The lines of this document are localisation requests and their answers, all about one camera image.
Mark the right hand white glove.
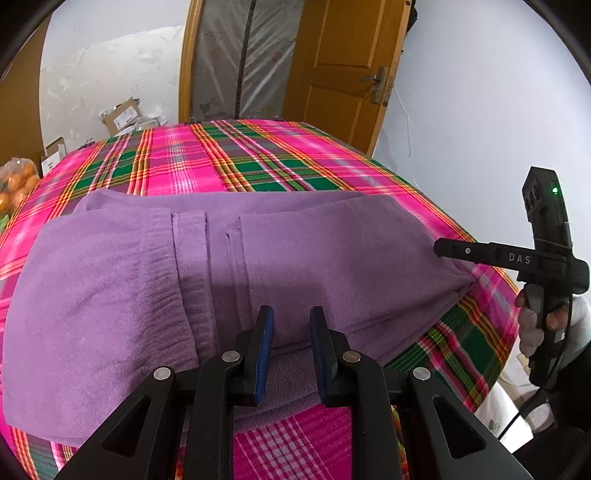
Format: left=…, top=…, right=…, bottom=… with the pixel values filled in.
left=515, top=290, right=591, bottom=368

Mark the pink plaid bed cover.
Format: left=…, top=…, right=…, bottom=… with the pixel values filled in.
left=1, top=120, right=517, bottom=479

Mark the cardboard box with label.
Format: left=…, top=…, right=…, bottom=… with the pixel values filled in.
left=100, top=98, right=141, bottom=136

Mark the purple knit sweater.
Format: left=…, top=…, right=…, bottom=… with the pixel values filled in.
left=2, top=190, right=474, bottom=446

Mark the right forearm black sleeve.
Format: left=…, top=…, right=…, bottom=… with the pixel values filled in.
left=514, top=348, right=590, bottom=479

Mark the wooden door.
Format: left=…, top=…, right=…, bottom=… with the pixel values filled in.
left=283, top=0, right=413, bottom=155

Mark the plastic covered doorway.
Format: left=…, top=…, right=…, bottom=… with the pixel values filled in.
left=190, top=0, right=304, bottom=121

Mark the white cord on wall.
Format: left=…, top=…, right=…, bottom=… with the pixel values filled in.
left=392, top=85, right=419, bottom=183

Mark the bag of oranges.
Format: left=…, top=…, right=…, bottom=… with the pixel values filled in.
left=0, top=157, right=40, bottom=217

